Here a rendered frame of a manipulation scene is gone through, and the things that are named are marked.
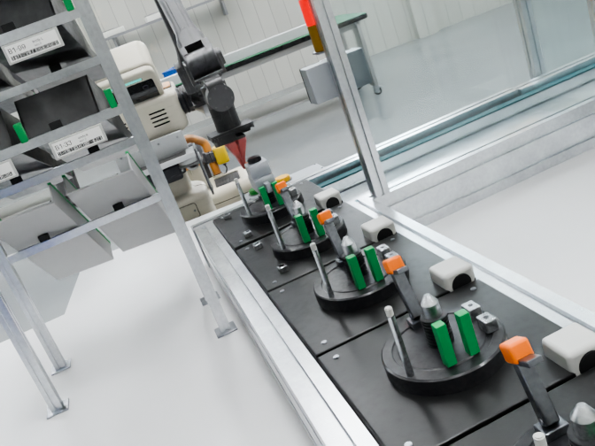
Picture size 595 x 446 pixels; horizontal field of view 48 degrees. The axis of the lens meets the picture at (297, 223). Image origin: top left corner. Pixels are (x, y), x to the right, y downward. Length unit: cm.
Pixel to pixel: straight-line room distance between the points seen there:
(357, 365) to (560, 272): 43
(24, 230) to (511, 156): 98
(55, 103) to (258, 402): 60
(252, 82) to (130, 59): 766
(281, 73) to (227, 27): 97
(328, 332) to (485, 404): 27
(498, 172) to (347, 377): 77
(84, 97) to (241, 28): 847
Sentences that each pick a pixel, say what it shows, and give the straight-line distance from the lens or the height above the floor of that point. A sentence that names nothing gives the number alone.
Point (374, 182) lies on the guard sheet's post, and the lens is 133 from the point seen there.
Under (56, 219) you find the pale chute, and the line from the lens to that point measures 133.
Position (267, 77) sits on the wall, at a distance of 970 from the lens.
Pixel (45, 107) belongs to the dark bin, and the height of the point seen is 135.
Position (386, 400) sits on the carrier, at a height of 97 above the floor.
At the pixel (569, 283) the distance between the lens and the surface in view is 109.
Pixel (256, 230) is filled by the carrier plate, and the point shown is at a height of 97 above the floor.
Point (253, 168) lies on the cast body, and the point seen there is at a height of 108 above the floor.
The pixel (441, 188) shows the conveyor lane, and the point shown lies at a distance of 140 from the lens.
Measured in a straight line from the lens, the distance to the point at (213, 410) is 107.
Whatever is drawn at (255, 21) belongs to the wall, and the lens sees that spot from 965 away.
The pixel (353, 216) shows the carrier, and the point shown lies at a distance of 125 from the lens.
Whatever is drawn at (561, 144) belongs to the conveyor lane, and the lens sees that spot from 154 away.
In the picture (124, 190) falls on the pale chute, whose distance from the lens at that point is 132.
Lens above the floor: 141
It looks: 19 degrees down
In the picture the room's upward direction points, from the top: 20 degrees counter-clockwise
